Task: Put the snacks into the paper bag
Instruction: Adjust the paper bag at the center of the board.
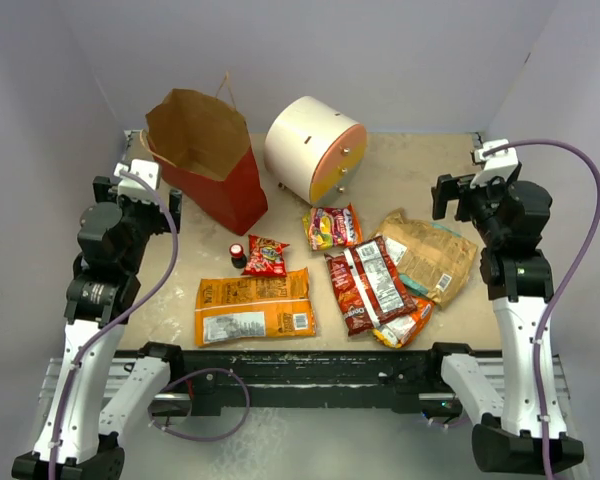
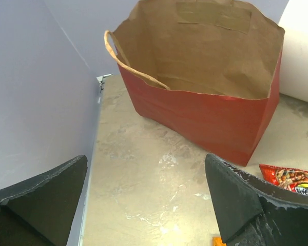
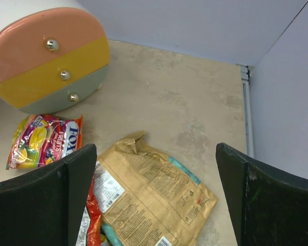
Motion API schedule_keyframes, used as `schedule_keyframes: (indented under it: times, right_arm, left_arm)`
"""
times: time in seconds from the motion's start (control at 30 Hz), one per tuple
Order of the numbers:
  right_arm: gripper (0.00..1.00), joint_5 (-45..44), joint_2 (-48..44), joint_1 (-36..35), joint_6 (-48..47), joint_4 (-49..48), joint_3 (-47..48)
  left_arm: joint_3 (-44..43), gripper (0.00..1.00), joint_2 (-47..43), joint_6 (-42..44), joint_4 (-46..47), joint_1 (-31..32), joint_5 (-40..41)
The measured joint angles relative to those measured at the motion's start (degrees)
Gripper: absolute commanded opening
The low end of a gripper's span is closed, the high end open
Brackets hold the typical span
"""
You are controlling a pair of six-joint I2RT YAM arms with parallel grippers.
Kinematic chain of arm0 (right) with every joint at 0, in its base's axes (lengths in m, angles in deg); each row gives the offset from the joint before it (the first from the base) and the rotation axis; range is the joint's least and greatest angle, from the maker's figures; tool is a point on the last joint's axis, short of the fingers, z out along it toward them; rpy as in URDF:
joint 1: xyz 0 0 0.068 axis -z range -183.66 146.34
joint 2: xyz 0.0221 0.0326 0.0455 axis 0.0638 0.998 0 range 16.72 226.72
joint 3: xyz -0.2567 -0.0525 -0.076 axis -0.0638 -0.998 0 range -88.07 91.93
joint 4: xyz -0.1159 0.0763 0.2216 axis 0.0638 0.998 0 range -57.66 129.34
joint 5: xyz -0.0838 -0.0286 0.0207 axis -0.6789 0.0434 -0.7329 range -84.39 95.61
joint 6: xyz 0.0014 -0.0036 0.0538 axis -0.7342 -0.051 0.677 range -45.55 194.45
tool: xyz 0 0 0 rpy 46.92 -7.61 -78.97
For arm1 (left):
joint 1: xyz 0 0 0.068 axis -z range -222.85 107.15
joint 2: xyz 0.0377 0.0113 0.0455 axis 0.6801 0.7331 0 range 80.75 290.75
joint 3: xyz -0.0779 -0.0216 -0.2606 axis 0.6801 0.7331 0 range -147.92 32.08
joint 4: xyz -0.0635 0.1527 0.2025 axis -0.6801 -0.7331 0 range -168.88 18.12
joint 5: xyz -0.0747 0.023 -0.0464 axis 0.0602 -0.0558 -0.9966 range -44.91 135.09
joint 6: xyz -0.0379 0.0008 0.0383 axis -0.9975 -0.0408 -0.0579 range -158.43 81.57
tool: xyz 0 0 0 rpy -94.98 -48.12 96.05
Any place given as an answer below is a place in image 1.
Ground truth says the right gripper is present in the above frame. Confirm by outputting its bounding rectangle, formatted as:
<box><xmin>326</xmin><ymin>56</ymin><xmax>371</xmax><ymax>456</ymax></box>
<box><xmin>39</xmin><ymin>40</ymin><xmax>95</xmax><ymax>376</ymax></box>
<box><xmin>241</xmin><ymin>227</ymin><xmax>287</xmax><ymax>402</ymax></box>
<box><xmin>433</xmin><ymin>173</ymin><xmax>519</xmax><ymax>246</ymax></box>

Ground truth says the red brown paper bag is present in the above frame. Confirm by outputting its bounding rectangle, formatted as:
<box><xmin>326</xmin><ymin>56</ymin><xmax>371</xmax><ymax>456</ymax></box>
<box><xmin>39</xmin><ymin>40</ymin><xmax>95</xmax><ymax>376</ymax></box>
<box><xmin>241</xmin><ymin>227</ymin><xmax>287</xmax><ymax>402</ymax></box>
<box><xmin>139</xmin><ymin>88</ymin><xmax>268</xmax><ymax>236</ymax></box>

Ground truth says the teal snack packet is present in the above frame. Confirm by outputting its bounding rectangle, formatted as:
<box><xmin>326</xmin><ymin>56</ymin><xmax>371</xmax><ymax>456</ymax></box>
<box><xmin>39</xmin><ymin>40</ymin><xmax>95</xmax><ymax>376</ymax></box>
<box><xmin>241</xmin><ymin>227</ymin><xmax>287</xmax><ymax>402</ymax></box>
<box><xmin>399</xmin><ymin>273</ymin><xmax>429</xmax><ymax>297</ymax></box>

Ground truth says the small red chip bag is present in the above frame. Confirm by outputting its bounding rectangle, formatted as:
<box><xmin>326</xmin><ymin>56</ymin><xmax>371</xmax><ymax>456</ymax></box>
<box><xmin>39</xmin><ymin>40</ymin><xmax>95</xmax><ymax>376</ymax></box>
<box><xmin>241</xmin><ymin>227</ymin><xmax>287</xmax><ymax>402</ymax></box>
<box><xmin>242</xmin><ymin>235</ymin><xmax>288</xmax><ymax>277</ymax></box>

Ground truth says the Fox's fruit candy bag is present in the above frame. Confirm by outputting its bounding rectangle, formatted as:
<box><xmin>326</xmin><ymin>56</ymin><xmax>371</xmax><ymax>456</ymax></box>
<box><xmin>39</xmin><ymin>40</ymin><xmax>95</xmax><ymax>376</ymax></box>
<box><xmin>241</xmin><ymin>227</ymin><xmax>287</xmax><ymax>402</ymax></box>
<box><xmin>302</xmin><ymin>204</ymin><xmax>363</xmax><ymax>251</ymax></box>

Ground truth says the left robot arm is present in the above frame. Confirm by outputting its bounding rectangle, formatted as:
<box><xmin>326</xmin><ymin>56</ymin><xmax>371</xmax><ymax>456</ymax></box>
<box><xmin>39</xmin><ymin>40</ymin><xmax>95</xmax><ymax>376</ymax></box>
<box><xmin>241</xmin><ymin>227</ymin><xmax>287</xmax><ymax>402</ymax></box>
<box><xmin>11</xmin><ymin>169</ymin><xmax>186</xmax><ymax>479</ymax></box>

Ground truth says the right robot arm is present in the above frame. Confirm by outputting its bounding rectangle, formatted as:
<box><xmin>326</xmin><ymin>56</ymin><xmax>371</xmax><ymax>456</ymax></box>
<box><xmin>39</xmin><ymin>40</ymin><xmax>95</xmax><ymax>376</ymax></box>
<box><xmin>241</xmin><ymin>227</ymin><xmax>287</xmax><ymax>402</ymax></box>
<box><xmin>424</xmin><ymin>174</ymin><xmax>584</xmax><ymax>476</ymax></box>

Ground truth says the tan paper snack bag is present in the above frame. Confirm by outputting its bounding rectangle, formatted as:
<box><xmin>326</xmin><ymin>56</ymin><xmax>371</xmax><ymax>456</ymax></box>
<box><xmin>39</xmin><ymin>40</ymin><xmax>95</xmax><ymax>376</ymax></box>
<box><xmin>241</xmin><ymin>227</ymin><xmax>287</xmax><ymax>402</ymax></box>
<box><xmin>370</xmin><ymin>208</ymin><xmax>478</xmax><ymax>308</ymax></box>

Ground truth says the red Doritos bag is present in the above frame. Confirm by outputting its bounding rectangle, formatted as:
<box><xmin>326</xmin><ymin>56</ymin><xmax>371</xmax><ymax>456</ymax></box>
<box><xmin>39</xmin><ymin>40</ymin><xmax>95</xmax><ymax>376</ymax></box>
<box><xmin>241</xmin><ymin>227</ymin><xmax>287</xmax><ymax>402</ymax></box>
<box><xmin>324</xmin><ymin>236</ymin><xmax>417</xmax><ymax>337</ymax></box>

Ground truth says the orange white snack bag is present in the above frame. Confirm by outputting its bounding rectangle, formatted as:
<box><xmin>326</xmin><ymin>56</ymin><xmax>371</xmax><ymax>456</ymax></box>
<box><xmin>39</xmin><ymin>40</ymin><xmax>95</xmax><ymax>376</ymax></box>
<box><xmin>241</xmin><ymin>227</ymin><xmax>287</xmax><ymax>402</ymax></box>
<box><xmin>372</xmin><ymin>296</ymin><xmax>435</xmax><ymax>349</ymax></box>

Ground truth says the large orange snack bag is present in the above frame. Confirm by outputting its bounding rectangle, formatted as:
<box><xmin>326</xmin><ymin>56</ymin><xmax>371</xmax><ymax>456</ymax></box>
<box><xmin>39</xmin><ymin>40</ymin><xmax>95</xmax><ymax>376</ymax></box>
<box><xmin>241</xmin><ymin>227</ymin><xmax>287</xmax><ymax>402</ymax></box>
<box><xmin>194</xmin><ymin>268</ymin><xmax>317</xmax><ymax>347</ymax></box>

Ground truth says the small dark sauce bottle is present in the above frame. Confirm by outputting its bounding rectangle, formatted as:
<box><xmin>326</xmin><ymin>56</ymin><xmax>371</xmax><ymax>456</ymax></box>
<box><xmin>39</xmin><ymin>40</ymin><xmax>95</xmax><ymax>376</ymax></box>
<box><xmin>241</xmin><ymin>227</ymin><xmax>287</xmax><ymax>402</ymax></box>
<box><xmin>229</xmin><ymin>243</ymin><xmax>248</xmax><ymax>269</ymax></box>

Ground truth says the round white drawer cabinet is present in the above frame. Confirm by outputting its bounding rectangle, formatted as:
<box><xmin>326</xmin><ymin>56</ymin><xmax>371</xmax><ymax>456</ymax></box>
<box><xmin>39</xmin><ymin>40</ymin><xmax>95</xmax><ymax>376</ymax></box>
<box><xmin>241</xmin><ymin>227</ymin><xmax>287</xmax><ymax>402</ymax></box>
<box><xmin>263</xmin><ymin>96</ymin><xmax>367</xmax><ymax>206</ymax></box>

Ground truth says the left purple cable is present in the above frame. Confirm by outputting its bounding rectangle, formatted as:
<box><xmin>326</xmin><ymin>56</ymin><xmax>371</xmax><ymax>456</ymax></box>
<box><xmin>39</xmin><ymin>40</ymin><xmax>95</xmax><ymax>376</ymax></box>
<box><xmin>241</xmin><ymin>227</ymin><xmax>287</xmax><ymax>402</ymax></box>
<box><xmin>48</xmin><ymin>169</ymin><xmax>180</xmax><ymax>480</ymax></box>

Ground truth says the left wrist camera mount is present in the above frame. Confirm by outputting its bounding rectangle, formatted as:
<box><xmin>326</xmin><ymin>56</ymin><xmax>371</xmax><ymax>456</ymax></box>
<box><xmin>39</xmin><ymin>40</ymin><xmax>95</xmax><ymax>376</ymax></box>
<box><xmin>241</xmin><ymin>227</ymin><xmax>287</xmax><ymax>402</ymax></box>
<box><xmin>114</xmin><ymin>159</ymin><xmax>161</xmax><ymax>204</ymax></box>

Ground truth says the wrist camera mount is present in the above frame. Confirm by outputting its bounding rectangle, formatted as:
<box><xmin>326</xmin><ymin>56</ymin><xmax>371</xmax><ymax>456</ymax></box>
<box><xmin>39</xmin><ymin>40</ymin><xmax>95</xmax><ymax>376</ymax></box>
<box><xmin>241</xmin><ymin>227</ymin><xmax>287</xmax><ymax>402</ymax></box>
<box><xmin>470</xmin><ymin>139</ymin><xmax>519</xmax><ymax>189</ymax></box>
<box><xmin>114</xmin><ymin>159</ymin><xmax>161</xmax><ymax>204</ymax></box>

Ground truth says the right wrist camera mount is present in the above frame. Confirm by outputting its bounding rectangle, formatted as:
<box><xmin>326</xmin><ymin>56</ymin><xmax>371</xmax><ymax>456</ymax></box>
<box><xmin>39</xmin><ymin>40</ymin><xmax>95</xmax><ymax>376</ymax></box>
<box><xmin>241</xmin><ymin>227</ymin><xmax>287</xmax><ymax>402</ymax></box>
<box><xmin>470</xmin><ymin>139</ymin><xmax>519</xmax><ymax>189</ymax></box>

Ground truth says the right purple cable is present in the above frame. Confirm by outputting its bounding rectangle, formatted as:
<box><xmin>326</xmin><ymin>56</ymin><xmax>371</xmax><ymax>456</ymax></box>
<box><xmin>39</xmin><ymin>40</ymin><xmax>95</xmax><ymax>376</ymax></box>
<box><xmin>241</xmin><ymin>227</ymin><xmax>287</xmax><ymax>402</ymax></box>
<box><xmin>481</xmin><ymin>139</ymin><xmax>600</xmax><ymax>480</ymax></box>

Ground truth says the lower purple cable loop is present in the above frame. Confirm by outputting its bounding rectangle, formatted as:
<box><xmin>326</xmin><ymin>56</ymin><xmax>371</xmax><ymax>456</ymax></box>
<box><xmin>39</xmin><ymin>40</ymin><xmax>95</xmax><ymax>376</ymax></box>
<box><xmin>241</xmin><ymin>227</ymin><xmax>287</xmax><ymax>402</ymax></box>
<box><xmin>147</xmin><ymin>368</ymin><xmax>252</xmax><ymax>443</ymax></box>

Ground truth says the black front frame rail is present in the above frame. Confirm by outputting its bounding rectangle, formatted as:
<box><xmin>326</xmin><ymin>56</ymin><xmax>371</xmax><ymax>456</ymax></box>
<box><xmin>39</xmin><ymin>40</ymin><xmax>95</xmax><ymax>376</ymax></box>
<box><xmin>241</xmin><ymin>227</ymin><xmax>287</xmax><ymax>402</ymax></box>
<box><xmin>114</xmin><ymin>342</ymin><xmax>506</xmax><ymax>416</ymax></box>

